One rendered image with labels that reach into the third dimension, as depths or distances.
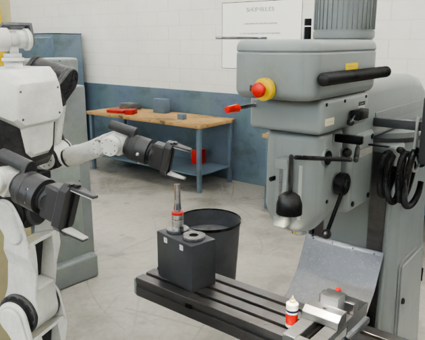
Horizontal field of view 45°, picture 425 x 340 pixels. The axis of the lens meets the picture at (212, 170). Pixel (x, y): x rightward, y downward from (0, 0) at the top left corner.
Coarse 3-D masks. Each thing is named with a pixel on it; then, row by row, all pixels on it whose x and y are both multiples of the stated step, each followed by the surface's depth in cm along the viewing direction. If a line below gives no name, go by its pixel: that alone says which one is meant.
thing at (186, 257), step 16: (160, 240) 201; (176, 240) 193; (192, 240) 190; (208, 240) 192; (160, 256) 203; (176, 256) 195; (192, 256) 187; (208, 256) 193; (160, 272) 205; (176, 272) 196; (192, 272) 189; (208, 272) 195; (192, 288) 191
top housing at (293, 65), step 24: (240, 48) 140; (264, 48) 135; (288, 48) 131; (312, 48) 129; (336, 48) 137; (360, 48) 150; (240, 72) 142; (264, 72) 136; (288, 72) 132; (312, 72) 131; (288, 96) 134; (312, 96) 133
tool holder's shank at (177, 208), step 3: (174, 183) 197; (177, 183) 197; (174, 186) 196; (177, 186) 196; (174, 189) 197; (177, 189) 196; (174, 192) 197; (177, 192) 196; (174, 195) 197; (177, 195) 197; (174, 198) 198; (177, 198) 197; (174, 201) 198; (177, 201) 197; (180, 201) 199; (174, 204) 198; (177, 204) 198; (180, 204) 198; (174, 207) 198; (177, 207) 198; (180, 207) 198; (177, 210) 198; (180, 210) 200
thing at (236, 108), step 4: (236, 104) 144; (248, 104) 149; (252, 104) 150; (228, 108) 141; (232, 108) 142; (236, 108) 143; (240, 108) 144; (244, 108) 147; (228, 112) 141; (232, 112) 142; (236, 112) 144
